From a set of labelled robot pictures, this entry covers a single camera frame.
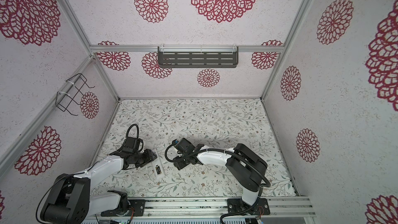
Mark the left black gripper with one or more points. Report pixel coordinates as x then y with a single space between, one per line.
150 157

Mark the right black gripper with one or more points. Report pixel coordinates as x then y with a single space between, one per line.
177 163

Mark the white remote control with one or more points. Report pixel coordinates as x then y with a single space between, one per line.
158 162

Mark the black AAA battery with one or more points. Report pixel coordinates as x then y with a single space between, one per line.
158 170

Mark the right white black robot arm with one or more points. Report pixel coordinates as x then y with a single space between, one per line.
245 165

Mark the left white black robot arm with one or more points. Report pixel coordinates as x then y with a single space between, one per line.
69 199

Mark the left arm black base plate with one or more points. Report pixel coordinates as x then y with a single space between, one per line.
134 208

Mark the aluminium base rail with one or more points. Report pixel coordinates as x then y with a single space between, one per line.
214 207

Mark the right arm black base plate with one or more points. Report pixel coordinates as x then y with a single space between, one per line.
238 207

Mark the black wire wall basket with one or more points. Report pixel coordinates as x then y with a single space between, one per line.
66 97

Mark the grey slotted wall shelf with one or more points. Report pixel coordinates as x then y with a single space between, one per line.
203 58

